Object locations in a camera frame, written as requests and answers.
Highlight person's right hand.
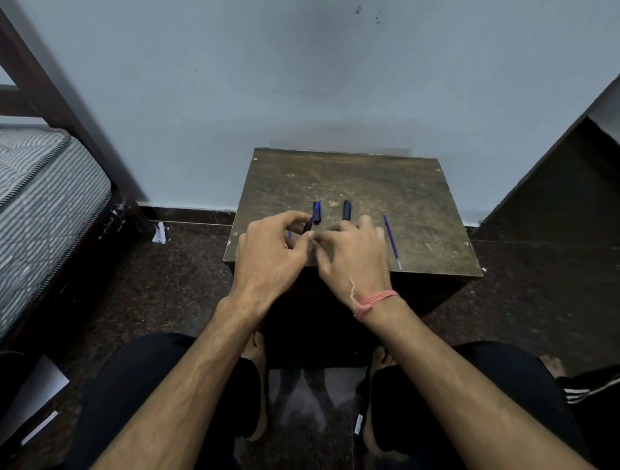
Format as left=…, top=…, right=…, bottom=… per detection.
left=311, top=215, right=394, bottom=311

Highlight person's left hand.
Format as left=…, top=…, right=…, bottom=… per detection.
left=228, top=210, right=315, bottom=316

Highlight blue pen refill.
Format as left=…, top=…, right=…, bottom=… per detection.
left=383, top=212, right=403, bottom=271
left=303, top=198, right=322, bottom=235

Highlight person's right forearm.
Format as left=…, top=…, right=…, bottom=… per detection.
left=358, top=293, right=599, bottom=470

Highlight person's left forearm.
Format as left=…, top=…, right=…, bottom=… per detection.
left=91, top=294, right=275, bottom=470

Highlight small dark wooden table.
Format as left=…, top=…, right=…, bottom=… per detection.
left=223, top=147, right=484, bottom=370

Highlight person's left foot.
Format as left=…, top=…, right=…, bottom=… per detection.
left=240, top=331, right=268, bottom=442

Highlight person's foot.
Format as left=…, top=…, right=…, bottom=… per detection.
left=539, top=354, right=568, bottom=379
left=362, top=346, right=397, bottom=456
left=240, top=331, right=268, bottom=442

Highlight person's right foot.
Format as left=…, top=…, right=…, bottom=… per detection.
left=362, top=346, right=397, bottom=456

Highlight black sandal with white label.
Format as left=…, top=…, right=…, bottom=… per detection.
left=353, top=358, right=388, bottom=456

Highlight person's left leg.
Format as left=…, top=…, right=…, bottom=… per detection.
left=65, top=332, right=263, bottom=470

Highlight person's leg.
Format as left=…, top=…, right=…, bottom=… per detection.
left=369, top=340, right=594, bottom=470
left=65, top=332, right=263, bottom=470

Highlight person's right leg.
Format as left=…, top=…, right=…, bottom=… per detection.
left=369, top=340, right=594, bottom=470

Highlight grey striped mattress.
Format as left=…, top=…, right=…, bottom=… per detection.
left=0, top=126, right=113, bottom=341

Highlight white paper sheet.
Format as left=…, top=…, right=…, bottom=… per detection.
left=0, top=355, right=71, bottom=444

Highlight black white-striped trousers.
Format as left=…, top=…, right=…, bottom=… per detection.
left=556, top=364, right=620, bottom=470

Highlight white paper strip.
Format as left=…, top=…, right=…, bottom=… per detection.
left=20, top=410, right=59, bottom=446

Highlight pink thread bracelet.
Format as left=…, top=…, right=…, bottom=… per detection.
left=349, top=276, right=401, bottom=318

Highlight dark wooden bed frame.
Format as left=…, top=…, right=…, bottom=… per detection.
left=0, top=4, right=159, bottom=373

